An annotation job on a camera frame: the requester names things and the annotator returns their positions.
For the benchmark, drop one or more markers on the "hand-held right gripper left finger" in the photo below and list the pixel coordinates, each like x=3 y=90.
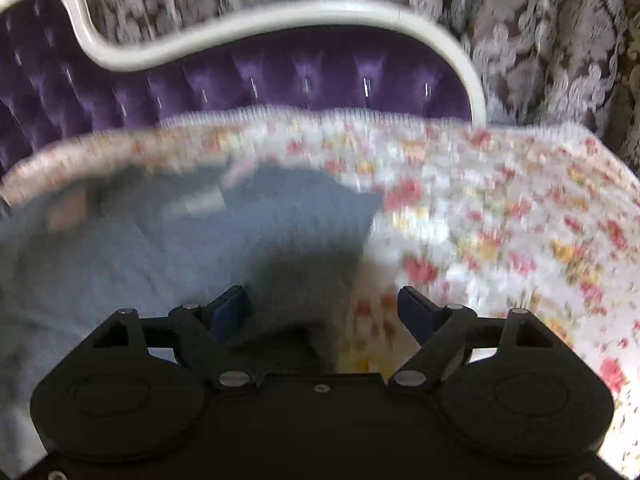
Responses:
x=229 y=311

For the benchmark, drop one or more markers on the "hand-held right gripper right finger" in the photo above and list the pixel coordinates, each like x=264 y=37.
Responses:
x=416 y=312

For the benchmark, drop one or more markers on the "grey-blue small garment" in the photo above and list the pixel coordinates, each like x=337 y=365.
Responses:
x=125 y=270

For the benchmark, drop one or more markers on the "floral printed blanket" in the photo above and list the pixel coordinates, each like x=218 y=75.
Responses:
x=480 y=220

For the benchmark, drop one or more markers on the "purple tufted headboard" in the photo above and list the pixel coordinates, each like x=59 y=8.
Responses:
x=280 y=75

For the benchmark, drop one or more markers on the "grey patterned curtain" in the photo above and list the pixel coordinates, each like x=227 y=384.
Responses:
x=545 y=35

